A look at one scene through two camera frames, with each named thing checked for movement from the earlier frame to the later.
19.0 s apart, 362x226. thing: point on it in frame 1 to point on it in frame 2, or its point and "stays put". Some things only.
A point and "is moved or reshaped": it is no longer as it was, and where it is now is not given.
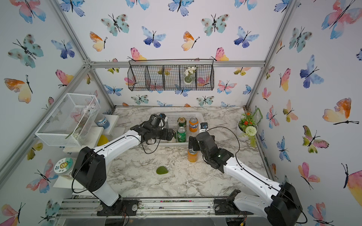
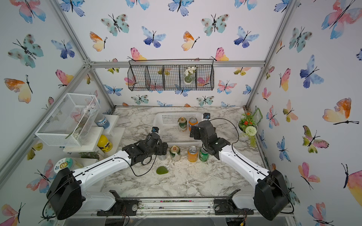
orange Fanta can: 193,124 stays put
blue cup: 101,120 stays put
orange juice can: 192,155 stays put
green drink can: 181,134 is moved or reshaped
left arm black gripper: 169,136 to 162,148
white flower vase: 188,73 stays put
